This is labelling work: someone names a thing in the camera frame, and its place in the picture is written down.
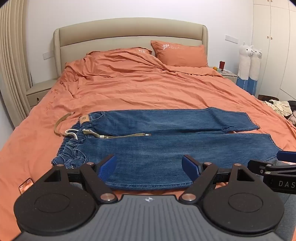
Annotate beige upholstered headboard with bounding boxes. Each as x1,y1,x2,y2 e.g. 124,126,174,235
53,23,208,78

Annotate blue denim pants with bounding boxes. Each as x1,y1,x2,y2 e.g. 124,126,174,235
51,107,284,192

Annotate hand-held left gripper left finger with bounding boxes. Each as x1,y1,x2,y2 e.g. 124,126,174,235
41,154,117,204

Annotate beige nightstand with drawer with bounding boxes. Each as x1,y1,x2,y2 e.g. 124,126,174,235
26,78,58,107

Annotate orange embroidered pillow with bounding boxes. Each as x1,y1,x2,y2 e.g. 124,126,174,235
87,47,153,56
150,40,209,68

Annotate olive fabric belt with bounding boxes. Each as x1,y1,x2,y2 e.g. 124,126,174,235
54,112,152,140

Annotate white alpaca plush toy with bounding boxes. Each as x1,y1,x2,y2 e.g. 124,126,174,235
236,42,255,88
247,46,263,96

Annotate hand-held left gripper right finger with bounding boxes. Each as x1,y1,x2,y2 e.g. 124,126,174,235
179,154,257,203

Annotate white nightstand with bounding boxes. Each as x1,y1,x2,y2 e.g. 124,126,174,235
218,70,238,82

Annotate beige pleated curtain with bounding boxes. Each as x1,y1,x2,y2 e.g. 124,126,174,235
0,0,32,128

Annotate pile of clothes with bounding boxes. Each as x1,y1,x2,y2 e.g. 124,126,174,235
263,99,296,127

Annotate smartphone with orange case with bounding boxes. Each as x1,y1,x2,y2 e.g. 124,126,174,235
18,177,35,195

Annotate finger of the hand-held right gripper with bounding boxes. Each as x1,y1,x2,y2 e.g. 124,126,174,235
277,151,296,164
247,159,296,175

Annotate orange duvet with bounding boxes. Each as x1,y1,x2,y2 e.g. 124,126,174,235
0,50,296,232

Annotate cream wardrobe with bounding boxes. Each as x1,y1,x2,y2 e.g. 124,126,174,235
251,0,296,100

